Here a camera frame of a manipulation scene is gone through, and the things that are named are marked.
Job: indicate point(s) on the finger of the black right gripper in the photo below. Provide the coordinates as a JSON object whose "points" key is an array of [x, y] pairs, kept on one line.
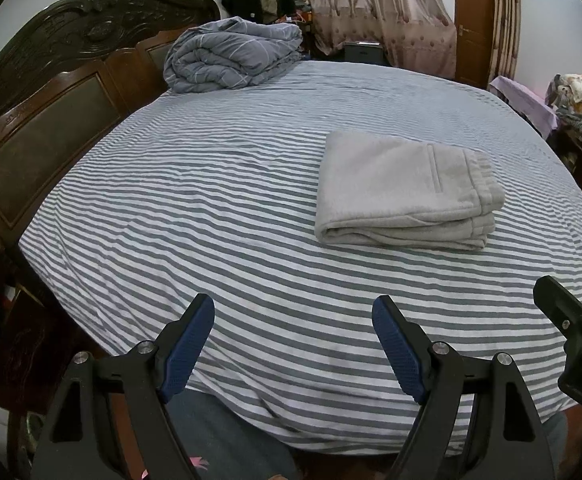
{"points": [[562, 308]]}

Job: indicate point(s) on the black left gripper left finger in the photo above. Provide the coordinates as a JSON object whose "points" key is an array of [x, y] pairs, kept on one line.
{"points": [[180, 345]]}

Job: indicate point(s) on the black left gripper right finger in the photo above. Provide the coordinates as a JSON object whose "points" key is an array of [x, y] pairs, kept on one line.
{"points": [[405, 346]]}

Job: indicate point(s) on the light grey fleece pants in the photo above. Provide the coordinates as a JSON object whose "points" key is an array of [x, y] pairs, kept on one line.
{"points": [[383, 190]]}

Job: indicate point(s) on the grey white striped bed sheet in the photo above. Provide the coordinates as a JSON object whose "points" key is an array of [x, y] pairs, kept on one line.
{"points": [[216, 192]]}

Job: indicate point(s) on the lilac cloth on furniture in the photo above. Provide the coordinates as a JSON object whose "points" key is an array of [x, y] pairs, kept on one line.
{"points": [[527, 104]]}

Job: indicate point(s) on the floral folded blanket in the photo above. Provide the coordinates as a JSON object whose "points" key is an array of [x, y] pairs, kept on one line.
{"points": [[565, 93]]}

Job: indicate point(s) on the dark carved wooden headboard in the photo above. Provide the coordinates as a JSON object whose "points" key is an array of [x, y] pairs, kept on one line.
{"points": [[69, 76]]}

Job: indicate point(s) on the grey folded quilt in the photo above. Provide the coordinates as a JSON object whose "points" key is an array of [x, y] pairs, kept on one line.
{"points": [[231, 54]]}

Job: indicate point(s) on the brown wooden door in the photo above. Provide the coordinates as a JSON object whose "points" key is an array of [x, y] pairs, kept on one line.
{"points": [[474, 23]]}

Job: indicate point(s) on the pink patterned curtain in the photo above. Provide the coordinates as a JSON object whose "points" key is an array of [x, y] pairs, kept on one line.
{"points": [[416, 35]]}

